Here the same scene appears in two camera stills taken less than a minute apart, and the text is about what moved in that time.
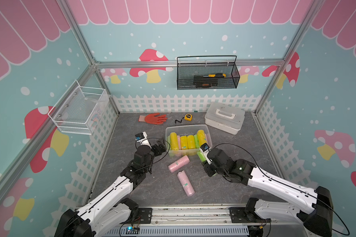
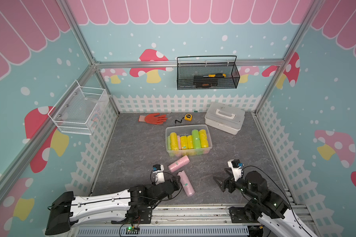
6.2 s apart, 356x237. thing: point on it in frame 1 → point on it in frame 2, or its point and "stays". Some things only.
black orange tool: [198, 85] stays
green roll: [168, 142] stays
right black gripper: [206, 169] → [225, 183]
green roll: [201, 156] → [196, 139]
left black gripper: [162, 146] → [176, 184]
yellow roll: [191, 141] stays
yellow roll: [184, 142] stays
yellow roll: [201, 137] stays
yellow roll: [174, 143] stays
